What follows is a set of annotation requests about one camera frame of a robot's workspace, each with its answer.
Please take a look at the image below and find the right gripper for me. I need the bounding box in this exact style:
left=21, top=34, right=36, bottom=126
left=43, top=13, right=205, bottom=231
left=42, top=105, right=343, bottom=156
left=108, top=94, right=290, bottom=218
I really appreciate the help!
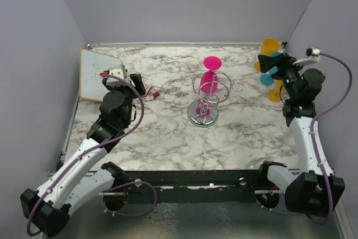
left=260, top=53, right=309, bottom=99

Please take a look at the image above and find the yellow wine glass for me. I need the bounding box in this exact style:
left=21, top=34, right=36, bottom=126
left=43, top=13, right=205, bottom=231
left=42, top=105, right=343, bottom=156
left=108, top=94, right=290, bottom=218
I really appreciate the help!
left=260, top=38, right=281, bottom=56
left=267, top=79, right=286, bottom=102

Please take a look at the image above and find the blue wine glass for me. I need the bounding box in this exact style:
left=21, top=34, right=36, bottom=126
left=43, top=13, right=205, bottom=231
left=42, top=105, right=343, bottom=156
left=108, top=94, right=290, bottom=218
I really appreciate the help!
left=260, top=67, right=277, bottom=86

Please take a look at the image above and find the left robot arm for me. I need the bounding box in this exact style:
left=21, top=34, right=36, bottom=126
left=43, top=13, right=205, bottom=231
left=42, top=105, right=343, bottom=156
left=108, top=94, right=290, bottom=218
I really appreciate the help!
left=20, top=74, right=145, bottom=238

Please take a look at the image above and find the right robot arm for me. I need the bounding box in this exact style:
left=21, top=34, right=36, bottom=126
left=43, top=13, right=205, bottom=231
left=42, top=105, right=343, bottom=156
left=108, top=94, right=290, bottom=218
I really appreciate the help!
left=257, top=48, right=345, bottom=218

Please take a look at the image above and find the pink wine glass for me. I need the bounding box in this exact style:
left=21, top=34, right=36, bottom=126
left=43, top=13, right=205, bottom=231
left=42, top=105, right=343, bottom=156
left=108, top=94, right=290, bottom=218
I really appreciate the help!
left=200, top=56, right=222, bottom=93

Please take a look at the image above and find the chrome wine glass rack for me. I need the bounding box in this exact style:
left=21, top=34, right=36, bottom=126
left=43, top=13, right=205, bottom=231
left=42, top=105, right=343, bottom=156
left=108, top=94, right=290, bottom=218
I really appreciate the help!
left=182, top=71, right=244, bottom=128

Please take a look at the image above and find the red white eraser box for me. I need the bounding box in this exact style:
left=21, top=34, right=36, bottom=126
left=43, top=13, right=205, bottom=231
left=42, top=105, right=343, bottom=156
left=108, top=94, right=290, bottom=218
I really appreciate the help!
left=144, top=84, right=152, bottom=97

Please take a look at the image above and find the small whiteboard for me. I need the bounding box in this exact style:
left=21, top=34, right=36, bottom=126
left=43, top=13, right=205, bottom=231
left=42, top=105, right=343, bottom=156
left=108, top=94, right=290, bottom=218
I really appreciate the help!
left=79, top=49, right=122, bottom=102

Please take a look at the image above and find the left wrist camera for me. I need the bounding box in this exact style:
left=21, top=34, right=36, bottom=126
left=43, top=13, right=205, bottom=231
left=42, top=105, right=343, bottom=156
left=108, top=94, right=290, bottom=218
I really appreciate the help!
left=100, top=64, right=127, bottom=88

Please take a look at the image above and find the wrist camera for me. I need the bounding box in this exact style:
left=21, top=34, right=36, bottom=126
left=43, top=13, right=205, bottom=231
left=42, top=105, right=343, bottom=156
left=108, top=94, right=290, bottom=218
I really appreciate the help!
left=100, top=64, right=127, bottom=88
left=293, top=47, right=321, bottom=67

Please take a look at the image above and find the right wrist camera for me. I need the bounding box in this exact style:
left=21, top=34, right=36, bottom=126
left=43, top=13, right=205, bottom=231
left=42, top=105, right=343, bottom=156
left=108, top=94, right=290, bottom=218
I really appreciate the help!
left=293, top=47, right=321, bottom=67

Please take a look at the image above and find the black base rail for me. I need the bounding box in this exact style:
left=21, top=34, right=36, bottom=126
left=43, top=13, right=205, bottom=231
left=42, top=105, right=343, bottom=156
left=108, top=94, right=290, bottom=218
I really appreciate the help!
left=110, top=169, right=274, bottom=203

